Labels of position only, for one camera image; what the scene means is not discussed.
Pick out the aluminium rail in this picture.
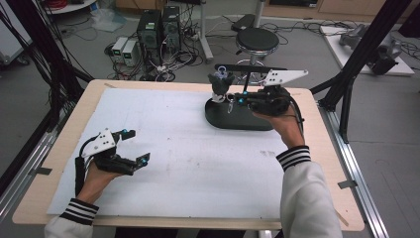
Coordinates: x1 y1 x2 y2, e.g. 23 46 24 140
317 101 391 238
0 101 77 220

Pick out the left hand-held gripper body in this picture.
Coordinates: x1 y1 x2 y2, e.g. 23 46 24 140
80 128 139 177

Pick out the thin wooden stick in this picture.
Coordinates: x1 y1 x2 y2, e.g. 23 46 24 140
334 209 351 228

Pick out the black frame post with cables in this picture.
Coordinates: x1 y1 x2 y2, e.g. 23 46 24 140
0 0 94 134

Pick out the person's left hand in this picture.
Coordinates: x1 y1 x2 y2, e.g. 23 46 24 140
76 163 124 205

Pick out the white power supply unit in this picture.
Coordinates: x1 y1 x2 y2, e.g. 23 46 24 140
121 40 140 67
111 36 130 64

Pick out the white round table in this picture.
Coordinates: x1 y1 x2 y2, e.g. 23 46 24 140
42 0 98 15

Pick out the black round stool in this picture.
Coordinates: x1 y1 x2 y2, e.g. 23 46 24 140
226 27 281 86

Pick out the white foam mat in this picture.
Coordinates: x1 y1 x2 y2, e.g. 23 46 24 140
47 86 289 220

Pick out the left hand-held gripper black cable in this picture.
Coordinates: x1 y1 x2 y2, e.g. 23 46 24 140
74 136 97 198

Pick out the hand-held gripper black cable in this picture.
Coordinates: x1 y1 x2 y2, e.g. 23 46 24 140
74 136 97 198
282 93 306 137

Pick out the right hand-held gripper black cable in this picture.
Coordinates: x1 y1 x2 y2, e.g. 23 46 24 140
282 93 306 137

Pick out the grey tape strip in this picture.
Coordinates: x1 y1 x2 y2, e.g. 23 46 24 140
27 166 53 178
337 179 359 190

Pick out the clear plastic bag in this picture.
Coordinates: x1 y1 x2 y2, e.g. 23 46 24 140
90 7 128 34

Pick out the black computer tower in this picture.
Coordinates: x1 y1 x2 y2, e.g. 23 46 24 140
160 5 182 52
136 9 163 66

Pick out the white stand leg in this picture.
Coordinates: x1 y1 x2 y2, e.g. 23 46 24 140
197 0 215 64

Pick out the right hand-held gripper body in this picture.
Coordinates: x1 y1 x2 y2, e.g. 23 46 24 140
249 68 310 117

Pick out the black and grey device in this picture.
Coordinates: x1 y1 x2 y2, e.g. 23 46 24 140
369 32 404 76

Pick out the white floor board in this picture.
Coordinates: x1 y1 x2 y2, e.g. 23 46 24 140
319 25 416 77

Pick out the person's right hand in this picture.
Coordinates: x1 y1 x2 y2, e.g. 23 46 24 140
253 106 306 150

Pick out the black flat case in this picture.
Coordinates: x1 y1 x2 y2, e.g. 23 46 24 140
230 13 257 33

